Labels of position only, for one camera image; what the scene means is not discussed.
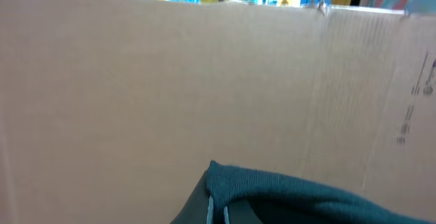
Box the black t-shirt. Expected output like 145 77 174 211
173 161 419 224

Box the brown cardboard back wall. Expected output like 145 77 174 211
1 0 435 223

